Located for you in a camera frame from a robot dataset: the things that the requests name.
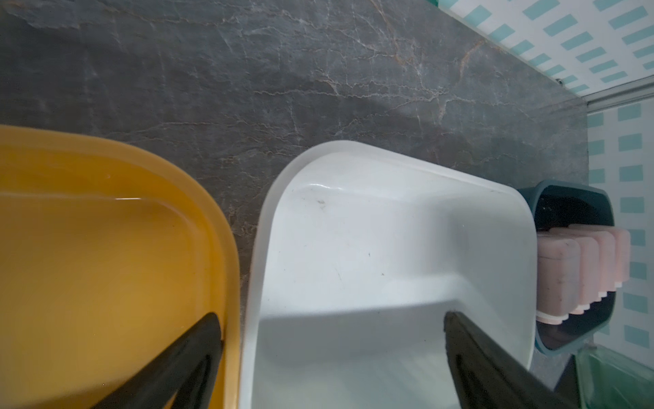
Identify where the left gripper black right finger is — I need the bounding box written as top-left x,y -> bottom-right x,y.
444,311 -> 573,408

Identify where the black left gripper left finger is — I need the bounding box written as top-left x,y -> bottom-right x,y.
95,313 -> 223,408

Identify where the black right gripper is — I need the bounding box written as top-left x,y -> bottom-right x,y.
555,356 -> 580,409

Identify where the yellow plastic storage tub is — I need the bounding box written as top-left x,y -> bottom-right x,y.
1,125 -> 240,408

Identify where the white plastic storage tub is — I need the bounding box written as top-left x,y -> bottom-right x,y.
238,141 -> 536,408

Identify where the dark teal storage tub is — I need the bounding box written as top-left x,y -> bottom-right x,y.
518,180 -> 616,357

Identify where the green sharpener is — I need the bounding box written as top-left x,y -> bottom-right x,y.
575,345 -> 653,409

